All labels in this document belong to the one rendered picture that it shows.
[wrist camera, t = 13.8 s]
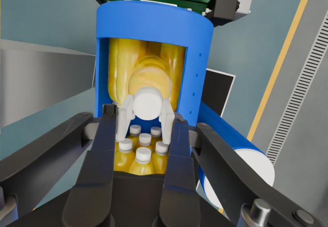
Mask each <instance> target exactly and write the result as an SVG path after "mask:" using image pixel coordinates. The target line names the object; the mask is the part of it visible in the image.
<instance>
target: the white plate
mask: <svg viewBox="0 0 328 227"><path fill-rule="evenodd" d="M235 151H236V152H237V153H238V154H239V155H240V156H241V157H242V158H243V159H244V160H245V161H246V162H247V163H248V164H249V165H250V166H251V167H252V168H253V169H254V170H255V171H256V172H257V173H258V174H259V175H260V176H261V177H262V178H263V179H264V180H265V181H266V182H267V183H268V184H269V185H270V186H272V185H273V182H274V177H275V173H274V167H273V165H272V163H271V161H270V160H269V158H268V157H267V156H265V155H264V154H263V153H261V152H259V151H257V150H254V149H248V148H241V149H236V150H235ZM204 189H205V193H206V195H207V197H208V199H209V200H210V201H211V202H212V203H213V204H214V205H215V206H217V207H219V208H222V209H223V207H222V206H221V204H220V202H219V200H218V198H217V196H216V194H215V192H214V191H213V189H212V187H211V185H210V183H209V181H208V179H207V178H206V176H205V179H204Z"/></svg>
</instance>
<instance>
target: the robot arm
mask: <svg viewBox="0 0 328 227"><path fill-rule="evenodd" d="M133 98H134V95H133V94H128V95H127V97H126V99H125V100H124V102H123V103H122V105H121V106H120V107H118V106H117V105H116V104H112V103H106V104H103V105H102V116H101V117H98V118H93V114H92V113H89V112H82V113H78V114H76V115H75V116H73V117H71V118H70V119H68V120H66V121H65V122H63V123H61V124H60V125H58V126H57V127H55V128H53V129H51V130H50V131H48V132H46V133H45V134H43V135H42V136H40V137H38V138H37V139H35V140H34V141H32V142H30V143H29V144H27V145H25V146H24V147H22V148H20V149H19V150H17V151H16V152H14V153H12V154H11V155H9V156H7V157H6V158H4V159H2V160H1V161H0V227H324V226H323V225H322V224H321V222H320V221H319V220H318V219H317V218H315V217H314V216H313V215H312V214H310V213H309V212H308V211H306V210H305V209H303V208H302V207H300V206H299V205H298V204H296V203H295V202H293V201H292V200H291V199H289V198H288V197H286V196H285V195H283V194H282V193H280V192H279V191H278V190H276V189H275V188H273V187H272V186H270V185H269V184H268V183H267V182H266V181H265V180H264V179H263V178H262V177H261V176H260V175H259V174H258V173H257V172H256V171H255V170H254V169H253V168H252V167H251V166H250V165H249V164H248V163H247V162H246V161H245V160H244V159H243V158H242V157H241V156H240V155H239V154H238V153H237V152H236V151H235V150H234V149H233V148H232V147H231V146H230V145H229V144H228V143H227V142H226V141H225V140H224V139H223V138H222V137H221V136H220V135H219V134H218V133H217V132H216V131H215V130H214V129H213V128H212V127H211V126H209V125H208V124H206V123H196V126H191V125H188V121H187V120H185V119H184V118H183V117H182V115H181V114H180V113H174V112H173V109H172V107H171V104H170V101H169V99H168V98H164V99H163V109H162V114H161V125H162V136H163V143H164V144H170V150H169V154H168V160H167V165H166V171H165V174H160V173H155V174H147V175H136V174H132V173H128V172H124V171H114V160H115V144H116V139H117V140H119V141H123V140H124V139H125V136H126V133H127V130H128V127H129V124H130V121H131V118H132V110H133V108H132V105H133ZM93 139H94V141H93ZM92 142H93V144H92V147H91V150H88V151H87V153H86V156H85V158H84V161H83V164H82V167H81V170H80V172H79V175H78V178H77V181H76V183H75V185H74V186H72V188H71V189H69V190H67V191H66V192H64V193H62V194H60V195H59V196H57V197H55V198H54V199H52V200H50V201H48V202H47V203H45V204H43V205H41V206H40V207H38V208H36V209H34V208H35V207H36V206H37V205H38V204H39V203H40V202H41V200H42V199H43V198H44V197H45V196H46V195H47V193H48V192H49V191H50V190H51V189H52V188H53V187H54V185H55V184H56V183H57V182H58V181H59V180H60V179H61V177H62V176H63V175H64V174H65V173H66V172H67V170H68V169H69V168H70V167H71V166H72V165H73V164H74V162H75V161H76V160H77V159H78V158H79V157H80V156H81V155H82V154H83V152H84V151H85V150H86V149H87V148H88V147H89V146H90V144H91V143H92ZM190 146H191V147H192V148H191V149H192V151H193V153H194V155H195V157H196V159H197V161H198V163H199V164H200V166H201V168H202V170H203V172H204V174H205V176H206V178H207V179H208V181H209V183H210V185H211V187H212V189H213V191H214V192H215V194H216V196H217V198H218V200H219V202H220V204H221V206H222V207H223V209H224V211H225V213H226V215H227V217H228V218H229V219H227V218H226V217H225V216H224V215H223V214H221V213H220V212H219V211H218V210H217V209H216V208H214V207H213V206H212V205H211V204H210V203H209V202H207V201H206V200H205V199H204V198H203V197H201V196H200V195H199V194H198V192H197V191H196V183H195V173H194V163H193V158H191V156H190ZM33 209H34V210H33Z"/></svg>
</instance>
